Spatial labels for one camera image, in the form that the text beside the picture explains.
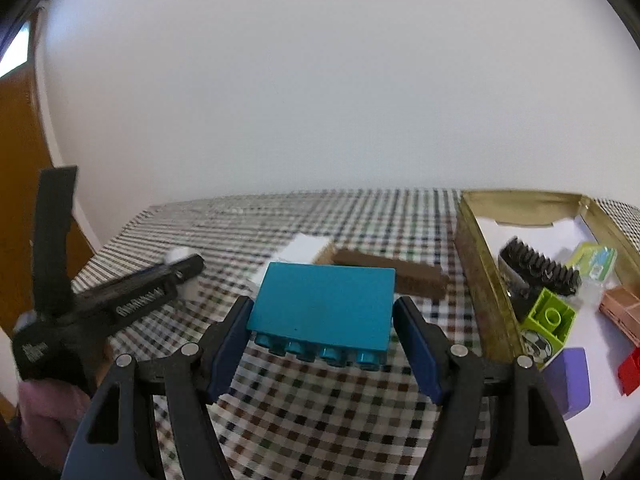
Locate gold cardboard box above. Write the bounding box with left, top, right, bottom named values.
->
left=455, top=189, right=640, bottom=480

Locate white paper lining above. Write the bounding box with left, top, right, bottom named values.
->
left=475, top=212, right=640, bottom=480

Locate purple building block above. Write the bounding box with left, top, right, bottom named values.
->
left=542, top=346, right=591, bottom=421

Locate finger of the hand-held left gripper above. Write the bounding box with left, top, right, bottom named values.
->
left=31, top=165, right=79, bottom=321
left=70, top=254, right=206, bottom=336

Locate brown wooden block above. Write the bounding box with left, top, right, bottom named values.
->
left=331, top=249, right=449, bottom=303

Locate pink brick-pattern block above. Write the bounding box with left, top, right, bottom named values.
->
left=599, top=282, right=640, bottom=347

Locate clear plastic box green label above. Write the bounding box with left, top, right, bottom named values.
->
left=565, top=241, right=618, bottom=306

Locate red building block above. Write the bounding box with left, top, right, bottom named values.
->
left=617, top=345, right=640, bottom=397

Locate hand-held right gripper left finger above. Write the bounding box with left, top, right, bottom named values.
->
left=62, top=296, right=256, bottom=480

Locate white carton with red label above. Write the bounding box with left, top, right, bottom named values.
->
left=280, top=232, right=336, bottom=266

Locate green building block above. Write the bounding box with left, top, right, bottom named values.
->
left=517, top=287, right=578, bottom=371

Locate teal building block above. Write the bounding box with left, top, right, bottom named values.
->
left=246, top=261, right=397, bottom=372

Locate checked tablecloth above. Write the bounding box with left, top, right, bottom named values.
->
left=70, top=187, right=640, bottom=480

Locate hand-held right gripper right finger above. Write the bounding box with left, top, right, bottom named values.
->
left=392, top=296, right=586, bottom=480

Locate person's left forearm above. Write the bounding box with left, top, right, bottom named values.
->
left=17, top=377, right=93, bottom=466

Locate black comb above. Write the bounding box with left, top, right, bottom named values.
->
left=497, top=236, right=582, bottom=321

